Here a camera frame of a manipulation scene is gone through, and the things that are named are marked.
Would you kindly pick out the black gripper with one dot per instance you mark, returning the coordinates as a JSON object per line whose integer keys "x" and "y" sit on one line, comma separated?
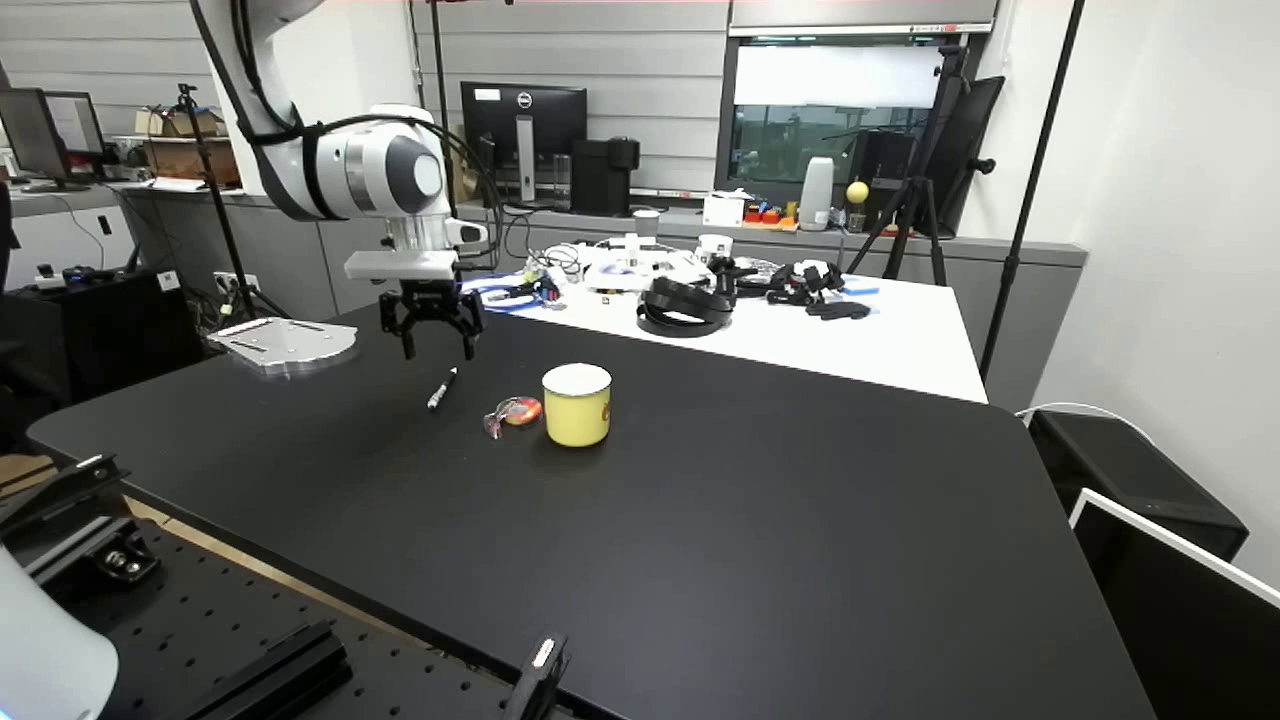
{"x": 428, "y": 304}

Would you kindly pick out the black and white marker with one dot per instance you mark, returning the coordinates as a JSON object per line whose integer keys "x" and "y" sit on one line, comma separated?
{"x": 442, "y": 389}

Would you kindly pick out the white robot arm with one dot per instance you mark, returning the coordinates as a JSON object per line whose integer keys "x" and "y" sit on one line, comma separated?
{"x": 362, "y": 166}

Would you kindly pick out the yellow mug white inside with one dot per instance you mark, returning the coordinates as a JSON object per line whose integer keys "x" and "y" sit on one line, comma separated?
{"x": 577, "y": 421}

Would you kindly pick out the blue cloth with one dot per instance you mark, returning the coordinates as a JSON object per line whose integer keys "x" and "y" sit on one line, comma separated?
{"x": 502, "y": 293}

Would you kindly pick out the white electronics clutter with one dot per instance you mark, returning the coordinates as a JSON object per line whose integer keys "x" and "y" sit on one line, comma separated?
{"x": 614, "y": 264}

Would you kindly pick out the black desktop box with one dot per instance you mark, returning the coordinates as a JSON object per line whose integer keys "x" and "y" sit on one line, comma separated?
{"x": 601, "y": 175}

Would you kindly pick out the black computer monitor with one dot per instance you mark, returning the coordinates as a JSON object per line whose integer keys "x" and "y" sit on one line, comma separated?
{"x": 521, "y": 121}

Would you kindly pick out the black coiled headset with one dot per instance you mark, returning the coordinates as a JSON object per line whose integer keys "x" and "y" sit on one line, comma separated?
{"x": 681, "y": 310}

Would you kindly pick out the brown cardboard box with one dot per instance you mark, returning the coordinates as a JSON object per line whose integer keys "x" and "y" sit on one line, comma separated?
{"x": 186, "y": 160}

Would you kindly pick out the small white box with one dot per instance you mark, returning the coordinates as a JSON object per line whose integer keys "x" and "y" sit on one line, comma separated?
{"x": 725, "y": 209}

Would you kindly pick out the black cabinet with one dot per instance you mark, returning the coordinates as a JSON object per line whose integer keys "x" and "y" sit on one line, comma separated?
{"x": 114, "y": 325}

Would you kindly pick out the black perforated breadboard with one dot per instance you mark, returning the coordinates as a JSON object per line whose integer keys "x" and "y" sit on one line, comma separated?
{"x": 226, "y": 601}

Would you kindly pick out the thin black tripod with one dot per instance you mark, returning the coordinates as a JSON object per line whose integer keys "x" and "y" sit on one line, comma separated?
{"x": 186, "y": 99}

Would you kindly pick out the black handheld controller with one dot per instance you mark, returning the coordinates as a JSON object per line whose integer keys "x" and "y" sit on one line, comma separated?
{"x": 804, "y": 280}

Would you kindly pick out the white bottle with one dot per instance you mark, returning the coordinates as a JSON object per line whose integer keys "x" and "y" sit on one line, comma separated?
{"x": 819, "y": 192}

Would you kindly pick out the white table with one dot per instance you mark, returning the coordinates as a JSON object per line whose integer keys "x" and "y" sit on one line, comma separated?
{"x": 866, "y": 343}

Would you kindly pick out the large window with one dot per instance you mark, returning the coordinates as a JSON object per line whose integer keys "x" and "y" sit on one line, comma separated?
{"x": 825, "y": 134}

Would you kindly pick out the small grey monitor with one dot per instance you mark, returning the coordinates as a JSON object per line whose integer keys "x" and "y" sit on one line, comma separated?
{"x": 47, "y": 134}

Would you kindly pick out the yellow ball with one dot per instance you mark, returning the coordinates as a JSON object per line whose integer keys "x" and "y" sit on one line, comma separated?
{"x": 858, "y": 192}

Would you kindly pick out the white rounded device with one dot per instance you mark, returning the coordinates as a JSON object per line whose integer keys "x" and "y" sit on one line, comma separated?
{"x": 47, "y": 663}

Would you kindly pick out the large black tripod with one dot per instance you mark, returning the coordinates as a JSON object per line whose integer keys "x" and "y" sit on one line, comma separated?
{"x": 933, "y": 160}

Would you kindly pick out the black light stand pole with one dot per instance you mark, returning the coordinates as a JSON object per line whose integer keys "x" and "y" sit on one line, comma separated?
{"x": 1033, "y": 187}

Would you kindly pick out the black stool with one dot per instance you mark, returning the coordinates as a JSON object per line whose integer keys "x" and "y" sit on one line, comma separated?
{"x": 1135, "y": 481}

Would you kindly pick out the white framed dark board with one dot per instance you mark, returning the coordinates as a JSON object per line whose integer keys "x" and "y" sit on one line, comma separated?
{"x": 1175, "y": 627}

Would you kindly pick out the black aluminium rail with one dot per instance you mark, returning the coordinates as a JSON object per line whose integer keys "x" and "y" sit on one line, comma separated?
{"x": 61, "y": 515}

